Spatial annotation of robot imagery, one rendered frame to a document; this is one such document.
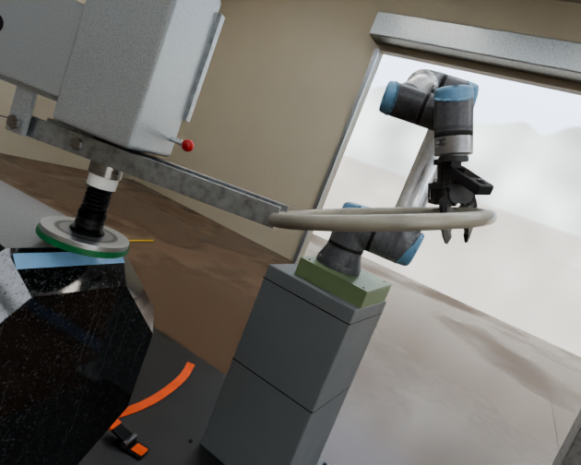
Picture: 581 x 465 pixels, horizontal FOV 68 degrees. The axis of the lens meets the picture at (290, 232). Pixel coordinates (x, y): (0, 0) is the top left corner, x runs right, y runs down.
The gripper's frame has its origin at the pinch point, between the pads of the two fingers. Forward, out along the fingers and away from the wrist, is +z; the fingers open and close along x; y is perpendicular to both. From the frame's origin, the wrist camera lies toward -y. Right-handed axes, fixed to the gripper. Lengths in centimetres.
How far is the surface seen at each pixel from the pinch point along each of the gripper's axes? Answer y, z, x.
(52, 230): 29, -5, 92
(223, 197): 11, -11, 55
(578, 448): -3, 62, -40
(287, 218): -6.0, -7.0, 46.6
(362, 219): -19.5, -7.0, 37.6
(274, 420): 68, 75, 27
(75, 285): 34, 10, 89
